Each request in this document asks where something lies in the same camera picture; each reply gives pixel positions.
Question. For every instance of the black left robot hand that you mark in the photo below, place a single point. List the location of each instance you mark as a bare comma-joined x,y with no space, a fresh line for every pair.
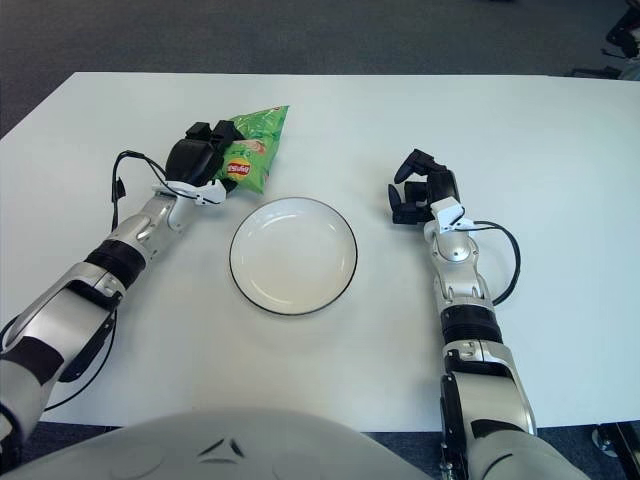
192,160

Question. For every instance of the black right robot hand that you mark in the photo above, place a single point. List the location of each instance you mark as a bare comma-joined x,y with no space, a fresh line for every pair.
442,182

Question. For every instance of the green potato chips bag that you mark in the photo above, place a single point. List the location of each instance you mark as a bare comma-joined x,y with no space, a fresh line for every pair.
260,145

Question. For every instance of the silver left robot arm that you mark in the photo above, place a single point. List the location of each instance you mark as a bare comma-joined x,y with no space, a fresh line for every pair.
100,280

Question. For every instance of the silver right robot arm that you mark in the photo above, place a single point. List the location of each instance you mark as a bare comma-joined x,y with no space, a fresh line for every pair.
457,252

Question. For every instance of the white plate with black rim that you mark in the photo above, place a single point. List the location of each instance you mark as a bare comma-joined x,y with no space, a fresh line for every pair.
295,255

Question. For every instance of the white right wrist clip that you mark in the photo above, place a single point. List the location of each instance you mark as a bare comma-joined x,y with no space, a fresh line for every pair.
450,212

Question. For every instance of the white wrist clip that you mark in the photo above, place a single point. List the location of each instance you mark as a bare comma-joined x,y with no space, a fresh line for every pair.
450,212
210,194

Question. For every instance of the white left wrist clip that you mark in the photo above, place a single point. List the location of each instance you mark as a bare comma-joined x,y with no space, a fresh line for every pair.
210,194

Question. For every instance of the black office chair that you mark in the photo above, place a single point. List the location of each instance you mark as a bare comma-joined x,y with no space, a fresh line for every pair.
617,35

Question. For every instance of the grey robot torso shell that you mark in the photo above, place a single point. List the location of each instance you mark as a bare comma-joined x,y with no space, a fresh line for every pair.
150,450

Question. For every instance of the black metal table foot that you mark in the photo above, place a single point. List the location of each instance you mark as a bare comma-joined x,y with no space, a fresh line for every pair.
622,442

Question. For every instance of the black robot stand frame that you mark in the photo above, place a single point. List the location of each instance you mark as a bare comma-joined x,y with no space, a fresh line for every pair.
452,460

